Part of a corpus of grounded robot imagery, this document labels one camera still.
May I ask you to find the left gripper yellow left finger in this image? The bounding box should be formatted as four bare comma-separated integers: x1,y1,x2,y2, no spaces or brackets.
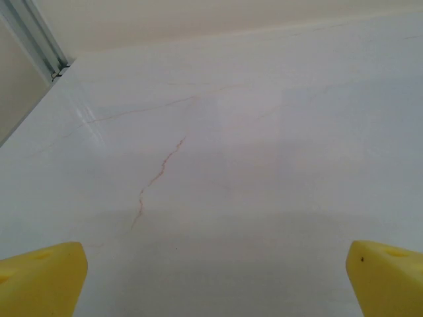
0,241,89,317

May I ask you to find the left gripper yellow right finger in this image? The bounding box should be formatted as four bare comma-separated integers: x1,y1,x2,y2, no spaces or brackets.
345,240,423,317

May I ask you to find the aluminium frame post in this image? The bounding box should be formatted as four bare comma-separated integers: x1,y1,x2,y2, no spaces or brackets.
0,0,71,83

